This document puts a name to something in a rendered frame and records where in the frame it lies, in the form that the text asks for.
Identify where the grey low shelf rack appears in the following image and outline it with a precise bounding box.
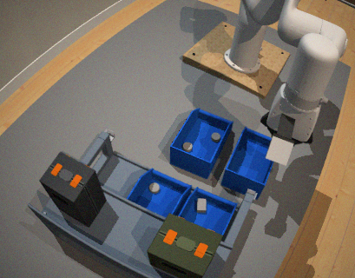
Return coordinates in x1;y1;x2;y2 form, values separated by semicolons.
28;129;258;278

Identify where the black case with orange latches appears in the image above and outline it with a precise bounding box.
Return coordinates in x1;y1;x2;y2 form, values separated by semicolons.
40;151;107;227

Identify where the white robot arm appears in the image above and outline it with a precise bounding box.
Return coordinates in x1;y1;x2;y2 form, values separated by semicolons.
224;0;348;165

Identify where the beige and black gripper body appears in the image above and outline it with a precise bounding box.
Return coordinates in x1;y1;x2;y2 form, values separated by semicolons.
266;83;321;142

